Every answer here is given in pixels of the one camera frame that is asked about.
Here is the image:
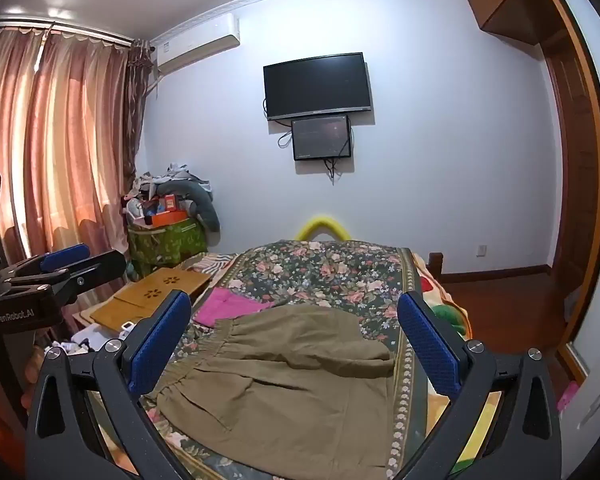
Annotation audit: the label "brown patterned curtain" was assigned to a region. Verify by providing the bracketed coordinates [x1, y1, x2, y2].
[124, 39, 155, 196]

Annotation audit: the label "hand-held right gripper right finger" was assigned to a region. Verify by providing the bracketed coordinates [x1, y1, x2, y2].
[396, 290, 564, 480]

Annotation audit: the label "orange box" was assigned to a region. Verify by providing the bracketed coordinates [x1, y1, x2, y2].
[145, 210, 187, 227]

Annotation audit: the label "brown wooden door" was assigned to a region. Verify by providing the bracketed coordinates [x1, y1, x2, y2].
[534, 0, 600, 358]

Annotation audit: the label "grey clothes pile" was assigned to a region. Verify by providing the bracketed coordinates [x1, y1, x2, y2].
[130, 162, 221, 234]

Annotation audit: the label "green printed storage box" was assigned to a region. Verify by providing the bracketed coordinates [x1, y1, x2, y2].
[127, 217, 209, 279]

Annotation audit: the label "large black wall television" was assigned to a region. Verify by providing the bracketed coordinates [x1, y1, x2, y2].
[263, 52, 374, 122]

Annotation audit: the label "pink cloth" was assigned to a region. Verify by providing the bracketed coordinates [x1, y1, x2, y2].
[195, 287, 276, 327]

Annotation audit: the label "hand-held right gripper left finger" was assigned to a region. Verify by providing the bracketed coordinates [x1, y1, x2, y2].
[25, 290, 193, 480]

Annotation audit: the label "pink curtain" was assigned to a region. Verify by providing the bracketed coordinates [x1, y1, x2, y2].
[0, 22, 137, 281]

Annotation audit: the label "person's left hand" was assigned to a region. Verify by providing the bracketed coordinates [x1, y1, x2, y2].
[21, 346, 46, 410]

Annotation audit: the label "bamboo lap desk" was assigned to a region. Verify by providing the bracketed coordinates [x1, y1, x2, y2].
[89, 267, 212, 334]

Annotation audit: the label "white curtain rail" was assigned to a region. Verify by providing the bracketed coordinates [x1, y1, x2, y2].
[0, 16, 134, 45]

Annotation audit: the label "white air conditioner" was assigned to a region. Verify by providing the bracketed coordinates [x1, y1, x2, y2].
[152, 14, 242, 74]

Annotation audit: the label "olive khaki pants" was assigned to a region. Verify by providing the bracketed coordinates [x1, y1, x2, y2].
[155, 305, 397, 480]

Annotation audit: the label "pink wall stickers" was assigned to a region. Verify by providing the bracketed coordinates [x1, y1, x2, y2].
[556, 381, 577, 412]

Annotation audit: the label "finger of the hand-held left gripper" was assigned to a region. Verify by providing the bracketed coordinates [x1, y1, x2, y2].
[2, 250, 127, 306]
[10, 243, 92, 277]

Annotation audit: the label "yellow foam ring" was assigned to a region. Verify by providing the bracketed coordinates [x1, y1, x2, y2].
[297, 215, 352, 244]

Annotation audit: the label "person's left forearm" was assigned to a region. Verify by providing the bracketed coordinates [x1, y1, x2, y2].
[0, 395, 27, 463]

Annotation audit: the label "small black wall monitor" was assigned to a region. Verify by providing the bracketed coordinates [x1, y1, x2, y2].
[291, 115, 352, 161]

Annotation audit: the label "dark floral bedspread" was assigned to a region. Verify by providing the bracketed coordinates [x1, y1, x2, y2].
[145, 239, 431, 480]

